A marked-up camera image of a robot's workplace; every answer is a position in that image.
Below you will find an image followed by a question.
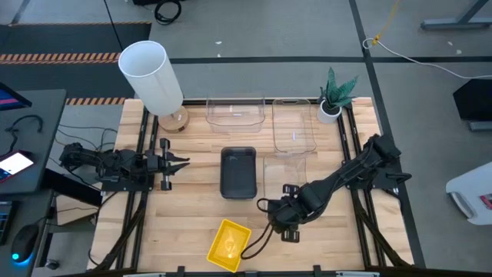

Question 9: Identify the green plant in white pot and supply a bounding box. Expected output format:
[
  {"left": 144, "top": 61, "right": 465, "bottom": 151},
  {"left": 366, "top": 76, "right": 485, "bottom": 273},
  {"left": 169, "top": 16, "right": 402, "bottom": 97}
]
[{"left": 317, "top": 67, "right": 359, "bottom": 125}]

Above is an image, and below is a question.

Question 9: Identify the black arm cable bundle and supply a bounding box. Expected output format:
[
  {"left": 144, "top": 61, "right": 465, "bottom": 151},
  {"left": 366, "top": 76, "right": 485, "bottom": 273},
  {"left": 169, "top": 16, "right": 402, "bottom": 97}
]
[
  {"left": 351, "top": 192, "right": 409, "bottom": 269},
  {"left": 90, "top": 192, "right": 149, "bottom": 271}
]

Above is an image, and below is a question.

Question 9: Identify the smartphone with lit screen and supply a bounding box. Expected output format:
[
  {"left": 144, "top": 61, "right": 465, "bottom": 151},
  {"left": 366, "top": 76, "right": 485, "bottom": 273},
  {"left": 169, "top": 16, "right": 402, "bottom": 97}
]
[{"left": 0, "top": 150, "right": 35, "bottom": 184}]

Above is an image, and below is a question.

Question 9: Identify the yellow cable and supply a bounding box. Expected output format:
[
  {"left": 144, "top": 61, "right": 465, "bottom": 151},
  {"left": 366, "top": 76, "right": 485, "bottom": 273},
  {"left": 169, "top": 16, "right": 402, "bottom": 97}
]
[{"left": 371, "top": 0, "right": 403, "bottom": 45}]

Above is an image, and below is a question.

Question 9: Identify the white lamp with wooden base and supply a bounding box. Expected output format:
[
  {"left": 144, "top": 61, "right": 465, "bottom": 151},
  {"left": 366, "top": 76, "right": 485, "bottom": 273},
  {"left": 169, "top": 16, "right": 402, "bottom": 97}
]
[{"left": 118, "top": 40, "right": 190, "bottom": 134}]

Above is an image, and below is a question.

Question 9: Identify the computer monitor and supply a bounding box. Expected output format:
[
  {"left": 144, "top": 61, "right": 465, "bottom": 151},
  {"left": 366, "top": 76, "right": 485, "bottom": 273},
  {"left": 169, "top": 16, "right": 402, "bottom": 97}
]
[{"left": 0, "top": 82, "right": 34, "bottom": 112}]

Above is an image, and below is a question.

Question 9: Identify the black aluminium table frame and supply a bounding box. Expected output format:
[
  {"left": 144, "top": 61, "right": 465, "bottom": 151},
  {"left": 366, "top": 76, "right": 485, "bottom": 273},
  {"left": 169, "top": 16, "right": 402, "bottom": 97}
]
[{"left": 90, "top": 98, "right": 416, "bottom": 277}]

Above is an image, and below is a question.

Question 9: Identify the yellow slotted plastic basket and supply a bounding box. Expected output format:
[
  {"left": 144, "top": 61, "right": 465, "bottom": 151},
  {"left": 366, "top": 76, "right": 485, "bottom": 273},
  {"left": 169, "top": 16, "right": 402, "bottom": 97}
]
[{"left": 206, "top": 218, "right": 253, "bottom": 273}]

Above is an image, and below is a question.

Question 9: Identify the coiled black cable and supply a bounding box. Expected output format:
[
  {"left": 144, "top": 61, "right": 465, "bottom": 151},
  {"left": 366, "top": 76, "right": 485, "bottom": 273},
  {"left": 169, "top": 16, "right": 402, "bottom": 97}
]
[{"left": 153, "top": 0, "right": 184, "bottom": 25}]

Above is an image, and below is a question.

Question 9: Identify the grey metal desk foot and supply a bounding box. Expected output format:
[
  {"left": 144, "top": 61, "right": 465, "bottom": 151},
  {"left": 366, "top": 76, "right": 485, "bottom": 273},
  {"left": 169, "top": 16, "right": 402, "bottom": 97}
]
[{"left": 420, "top": 0, "right": 492, "bottom": 31}]

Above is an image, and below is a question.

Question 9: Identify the grey translucent plastic basket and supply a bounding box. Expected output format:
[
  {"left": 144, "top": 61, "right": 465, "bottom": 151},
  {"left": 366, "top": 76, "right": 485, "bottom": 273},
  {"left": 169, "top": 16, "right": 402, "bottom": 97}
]
[{"left": 219, "top": 145, "right": 258, "bottom": 200}]

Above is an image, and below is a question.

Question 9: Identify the white rounded plastic object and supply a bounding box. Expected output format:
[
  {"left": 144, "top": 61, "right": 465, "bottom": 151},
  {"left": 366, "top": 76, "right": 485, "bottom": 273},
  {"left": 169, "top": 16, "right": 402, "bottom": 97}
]
[{"left": 445, "top": 161, "right": 492, "bottom": 226}]

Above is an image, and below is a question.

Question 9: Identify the black rectangular box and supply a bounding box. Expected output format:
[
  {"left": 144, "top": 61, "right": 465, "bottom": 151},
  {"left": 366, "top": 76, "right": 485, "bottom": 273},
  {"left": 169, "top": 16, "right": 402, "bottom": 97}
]
[{"left": 452, "top": 78, "right": 492, "bottom": 132}]

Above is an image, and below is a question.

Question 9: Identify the short orange black hazard tape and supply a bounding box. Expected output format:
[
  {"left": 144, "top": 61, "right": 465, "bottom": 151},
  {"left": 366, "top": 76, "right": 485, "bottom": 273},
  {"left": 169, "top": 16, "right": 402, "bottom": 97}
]
[{"left": 65, "top": 97, "right": 128, "bottom": 106}]

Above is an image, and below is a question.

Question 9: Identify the black keyboard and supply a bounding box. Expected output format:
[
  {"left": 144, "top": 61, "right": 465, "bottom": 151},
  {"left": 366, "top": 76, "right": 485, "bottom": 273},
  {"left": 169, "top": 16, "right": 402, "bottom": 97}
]
[{"left": 0, "top": 202, "right": 16, "bottom": 246}]

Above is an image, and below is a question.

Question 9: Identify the dark grey desk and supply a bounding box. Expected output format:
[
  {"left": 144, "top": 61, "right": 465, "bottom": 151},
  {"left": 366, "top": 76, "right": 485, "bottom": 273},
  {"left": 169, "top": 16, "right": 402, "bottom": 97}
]
[{"left": 0, "top": 88, "right": 68, "bottom": 195}]

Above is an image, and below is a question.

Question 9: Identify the long orange black hazard tape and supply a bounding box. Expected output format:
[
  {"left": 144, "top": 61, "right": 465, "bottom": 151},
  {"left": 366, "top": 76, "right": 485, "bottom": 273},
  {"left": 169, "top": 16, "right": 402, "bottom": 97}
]
[{"left": 0, "top": 52, "right": 121, "bottom": 65}]

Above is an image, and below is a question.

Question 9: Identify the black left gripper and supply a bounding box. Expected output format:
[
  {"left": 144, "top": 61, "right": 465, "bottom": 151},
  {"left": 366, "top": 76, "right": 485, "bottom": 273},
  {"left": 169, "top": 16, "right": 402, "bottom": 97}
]
[{"left": 144, "top": 137, "right": 191, "bottom": 192}]

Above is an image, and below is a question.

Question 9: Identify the clear plastic basket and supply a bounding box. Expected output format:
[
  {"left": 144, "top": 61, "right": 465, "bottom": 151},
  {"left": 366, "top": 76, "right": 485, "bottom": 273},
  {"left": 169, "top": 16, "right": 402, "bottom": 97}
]
[
  {"left": 205, "top": 95, "right": 267, "bottom": 134},
  {"left": 262, "top": 155, "right": 308, "bottom": 201},
  {"left": 271, "top": 98, "right": 318, "bottom": 155}
]

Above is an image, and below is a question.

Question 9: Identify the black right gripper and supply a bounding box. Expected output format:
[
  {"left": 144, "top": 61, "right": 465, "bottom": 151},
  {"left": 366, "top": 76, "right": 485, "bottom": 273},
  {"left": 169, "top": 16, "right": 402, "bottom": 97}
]
[{"left": 268, "top": 184, "right": 322, "bottom": 243}]

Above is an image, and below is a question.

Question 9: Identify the black floor mat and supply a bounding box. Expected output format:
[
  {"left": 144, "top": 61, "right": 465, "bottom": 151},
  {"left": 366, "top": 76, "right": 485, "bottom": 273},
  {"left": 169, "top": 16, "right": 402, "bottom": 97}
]
[{"left": 0, "top": 22, "right": 152, "bottom": 99}]

